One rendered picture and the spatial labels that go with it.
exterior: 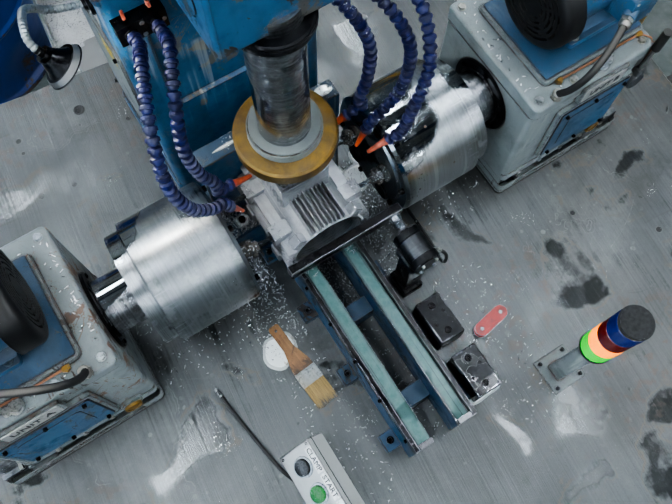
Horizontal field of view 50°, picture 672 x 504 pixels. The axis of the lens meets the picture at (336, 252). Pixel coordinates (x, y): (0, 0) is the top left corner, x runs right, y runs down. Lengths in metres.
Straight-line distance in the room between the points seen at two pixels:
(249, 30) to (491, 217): 0.92
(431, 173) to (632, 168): 0.62
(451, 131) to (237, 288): 0.49
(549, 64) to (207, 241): 0.71
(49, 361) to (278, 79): 0.59
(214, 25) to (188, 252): 0.50
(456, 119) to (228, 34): 0.60
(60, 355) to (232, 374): 0.44
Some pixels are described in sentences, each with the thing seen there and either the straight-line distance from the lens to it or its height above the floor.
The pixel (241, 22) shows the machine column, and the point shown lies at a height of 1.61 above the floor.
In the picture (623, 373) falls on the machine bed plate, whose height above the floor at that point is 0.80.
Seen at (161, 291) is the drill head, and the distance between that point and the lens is 1.27.
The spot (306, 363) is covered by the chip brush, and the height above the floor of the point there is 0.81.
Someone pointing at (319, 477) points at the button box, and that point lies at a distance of 1.26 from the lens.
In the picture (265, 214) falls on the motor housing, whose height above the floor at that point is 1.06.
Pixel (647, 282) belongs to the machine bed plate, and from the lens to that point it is 1.75.
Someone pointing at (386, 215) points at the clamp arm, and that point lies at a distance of 1.41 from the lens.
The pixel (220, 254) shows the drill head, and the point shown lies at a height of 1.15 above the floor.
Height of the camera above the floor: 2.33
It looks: 71 degrees down
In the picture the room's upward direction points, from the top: 1 degrees clockwise
